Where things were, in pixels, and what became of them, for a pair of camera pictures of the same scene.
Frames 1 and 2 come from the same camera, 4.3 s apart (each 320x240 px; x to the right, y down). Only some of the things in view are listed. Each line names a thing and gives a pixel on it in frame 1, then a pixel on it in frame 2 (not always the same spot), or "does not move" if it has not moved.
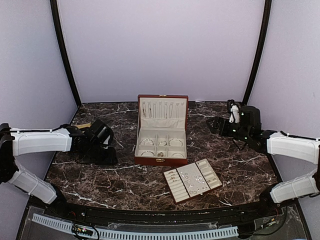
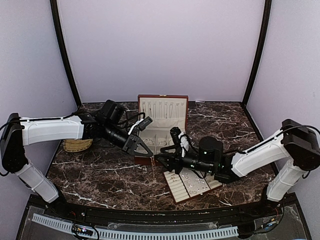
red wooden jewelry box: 161,135 does not move
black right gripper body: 226,132 to 177,165
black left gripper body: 104,159 to 132,138
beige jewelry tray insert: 189,180 does not move
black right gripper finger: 215,124 to 168,159
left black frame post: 63,50 does not move
